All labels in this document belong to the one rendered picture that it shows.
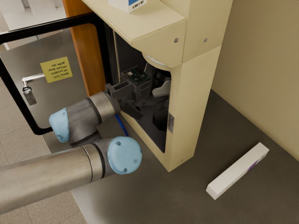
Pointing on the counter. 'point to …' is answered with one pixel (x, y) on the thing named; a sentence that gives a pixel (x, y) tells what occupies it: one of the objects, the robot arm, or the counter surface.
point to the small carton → (127, 4)
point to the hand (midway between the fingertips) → (169, 79)
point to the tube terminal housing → (190, 78)
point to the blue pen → (121, 125)
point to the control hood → (147, 28)
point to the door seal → (46, 31)
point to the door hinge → (112, 54)
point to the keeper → (170, 122)
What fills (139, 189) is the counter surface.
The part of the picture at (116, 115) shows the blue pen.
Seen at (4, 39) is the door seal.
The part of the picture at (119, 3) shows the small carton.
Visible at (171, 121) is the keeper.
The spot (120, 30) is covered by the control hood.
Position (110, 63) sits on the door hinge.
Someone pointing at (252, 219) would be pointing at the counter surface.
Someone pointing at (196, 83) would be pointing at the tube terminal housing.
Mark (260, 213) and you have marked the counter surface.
